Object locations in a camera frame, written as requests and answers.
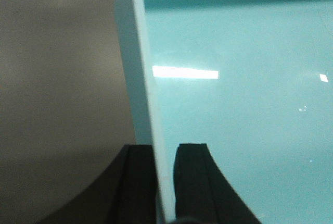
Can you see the teal plastic bin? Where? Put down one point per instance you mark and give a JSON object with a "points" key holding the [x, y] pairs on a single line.
{"points": [[251, 79]]}

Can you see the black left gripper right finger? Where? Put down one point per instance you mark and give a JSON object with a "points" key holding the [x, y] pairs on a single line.
{"points": [[202, 193]]}

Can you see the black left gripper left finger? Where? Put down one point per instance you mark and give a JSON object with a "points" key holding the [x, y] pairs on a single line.
{"points": [[125, 192]]}

